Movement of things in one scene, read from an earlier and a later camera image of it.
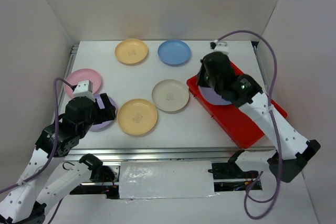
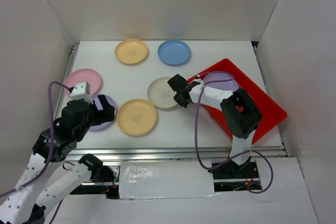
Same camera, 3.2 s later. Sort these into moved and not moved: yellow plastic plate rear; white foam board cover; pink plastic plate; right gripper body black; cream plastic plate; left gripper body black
Moved: right gripper body black; cream plastic plate
Not moved: white foam board cover; left gripper body black; pink plastic plate; yellow plastic plate rear
